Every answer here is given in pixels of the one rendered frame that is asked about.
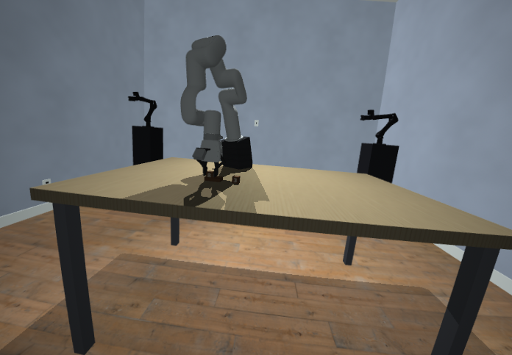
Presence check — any brown shallow tray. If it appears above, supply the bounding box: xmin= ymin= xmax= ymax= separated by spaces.
xmin=205 ymin=176 xmax=223 ymax=182

